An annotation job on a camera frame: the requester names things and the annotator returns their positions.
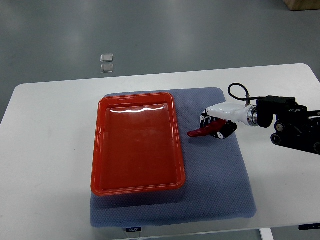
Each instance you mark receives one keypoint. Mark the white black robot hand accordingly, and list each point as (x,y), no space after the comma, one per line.
(231,114)

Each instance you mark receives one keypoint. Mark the red pepper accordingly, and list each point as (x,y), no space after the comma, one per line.
(211,128)

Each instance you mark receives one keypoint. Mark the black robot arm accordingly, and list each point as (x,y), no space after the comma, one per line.
(295,127)

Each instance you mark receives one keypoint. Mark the red plastic tray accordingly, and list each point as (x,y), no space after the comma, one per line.
(137,146)

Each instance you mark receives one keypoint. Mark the blue grey cushion mat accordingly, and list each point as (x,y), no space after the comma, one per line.
(217,184)

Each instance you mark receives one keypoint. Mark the cardboard box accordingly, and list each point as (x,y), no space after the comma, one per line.
(302,5)

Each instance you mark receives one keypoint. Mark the lower metal floor plate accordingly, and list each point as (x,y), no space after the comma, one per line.
(107,68)

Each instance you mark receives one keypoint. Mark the metal floor plate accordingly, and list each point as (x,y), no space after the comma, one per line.
(106,57)
(107,68)

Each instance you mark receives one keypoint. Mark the upper metal floor plate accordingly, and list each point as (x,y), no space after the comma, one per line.
(106,57)

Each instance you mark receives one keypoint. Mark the black cushion label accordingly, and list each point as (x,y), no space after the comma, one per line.
(133,229)

